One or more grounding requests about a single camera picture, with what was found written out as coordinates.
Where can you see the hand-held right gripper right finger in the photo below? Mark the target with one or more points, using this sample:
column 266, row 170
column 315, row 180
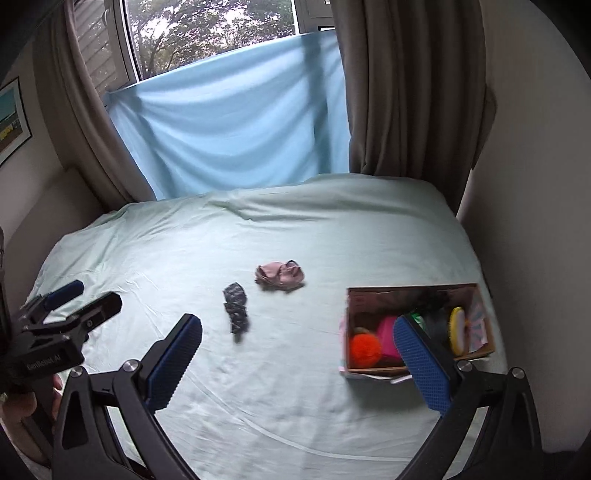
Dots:
column 418, row 364

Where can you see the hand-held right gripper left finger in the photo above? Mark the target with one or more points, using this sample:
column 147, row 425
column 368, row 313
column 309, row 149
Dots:
column 178, row 355

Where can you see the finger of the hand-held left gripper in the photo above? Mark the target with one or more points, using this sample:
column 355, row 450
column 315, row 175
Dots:
column 64, row 293
column 99, row 309

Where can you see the pink soft toy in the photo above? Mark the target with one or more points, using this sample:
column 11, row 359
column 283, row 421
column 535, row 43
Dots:
column 387, row 334

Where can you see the black sock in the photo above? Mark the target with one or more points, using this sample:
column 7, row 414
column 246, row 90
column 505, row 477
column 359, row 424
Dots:
column 436, row 325

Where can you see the green packet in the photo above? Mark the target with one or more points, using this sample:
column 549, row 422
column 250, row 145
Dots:
column 419, row 320

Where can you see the orange pompom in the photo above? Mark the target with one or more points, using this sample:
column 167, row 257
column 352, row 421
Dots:
column 365, row 350

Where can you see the cardboard box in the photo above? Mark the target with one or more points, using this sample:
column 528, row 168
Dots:
column 480, row 344

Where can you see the person's left hand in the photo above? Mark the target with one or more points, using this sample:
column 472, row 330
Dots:
column 18, row 408

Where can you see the dark patterned sock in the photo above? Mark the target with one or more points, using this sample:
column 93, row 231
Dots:
column 235, row 309

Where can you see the white headboard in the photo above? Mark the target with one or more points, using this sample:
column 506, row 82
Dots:
column 51, row 207

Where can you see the pink sock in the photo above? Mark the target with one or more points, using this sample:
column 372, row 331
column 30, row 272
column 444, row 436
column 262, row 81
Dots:
column 279, row 275

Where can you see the beige curtain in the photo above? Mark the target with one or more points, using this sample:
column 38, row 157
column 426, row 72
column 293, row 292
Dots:
column 415, row 92
column 92, row 129

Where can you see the light blue cloth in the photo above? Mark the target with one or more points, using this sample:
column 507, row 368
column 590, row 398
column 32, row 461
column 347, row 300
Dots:
column 231, row 120

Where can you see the window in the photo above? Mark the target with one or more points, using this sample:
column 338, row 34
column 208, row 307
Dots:
column 207, row 32

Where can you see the wall poster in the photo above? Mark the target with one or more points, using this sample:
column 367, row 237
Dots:
column 11, row 120

